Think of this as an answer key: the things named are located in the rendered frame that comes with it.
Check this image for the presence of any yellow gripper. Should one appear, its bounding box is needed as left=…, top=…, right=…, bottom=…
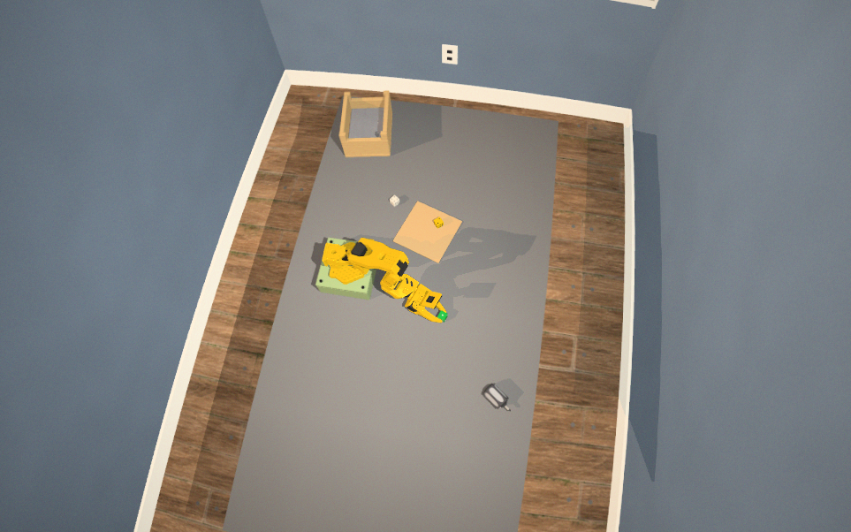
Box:
left=405, top=284, right=446, bottom=323

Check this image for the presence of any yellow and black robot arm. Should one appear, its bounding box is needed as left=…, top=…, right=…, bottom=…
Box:
left=324, top=238, right=419, bottom=299

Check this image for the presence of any light wooden crate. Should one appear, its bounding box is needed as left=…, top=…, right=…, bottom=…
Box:
left=339, top=91, right=392, bottom=157

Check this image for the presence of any tan mat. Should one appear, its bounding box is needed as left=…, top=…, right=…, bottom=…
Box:
left=393, top=201, right=462, bottom=263

